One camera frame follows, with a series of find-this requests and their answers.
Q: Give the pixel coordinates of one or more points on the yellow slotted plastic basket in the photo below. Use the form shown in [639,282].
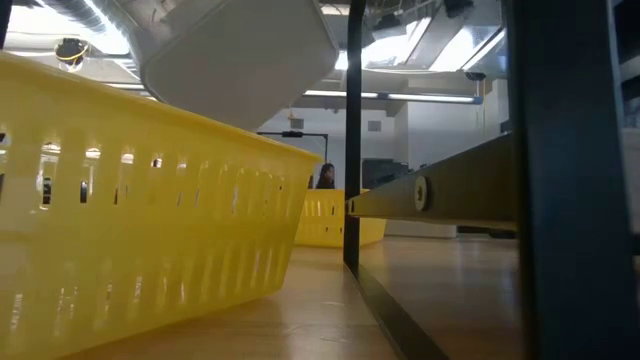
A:
[150,225]
[320,220]

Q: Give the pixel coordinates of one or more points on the white plastic storage bin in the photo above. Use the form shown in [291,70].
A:
[240,60]

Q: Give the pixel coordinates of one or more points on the person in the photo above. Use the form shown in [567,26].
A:
[326,177]

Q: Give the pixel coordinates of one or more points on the black equipment box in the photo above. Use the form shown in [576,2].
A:
[382,175]

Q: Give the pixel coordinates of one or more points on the long ceiling light tube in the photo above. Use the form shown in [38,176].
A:
[430,98]

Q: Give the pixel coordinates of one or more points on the black gantry frame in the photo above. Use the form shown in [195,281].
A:
[292,134]

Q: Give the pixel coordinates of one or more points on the grey square wall vent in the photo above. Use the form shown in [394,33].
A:
[374,126]
[296,124]

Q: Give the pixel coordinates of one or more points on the white shelf frame screw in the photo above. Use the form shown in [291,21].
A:
[421,193]

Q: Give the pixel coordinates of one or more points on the black metal shelf frame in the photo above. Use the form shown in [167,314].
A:
[575,200]

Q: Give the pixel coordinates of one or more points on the ribbed silver ceiling duct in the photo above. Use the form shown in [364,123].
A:
[70,7]

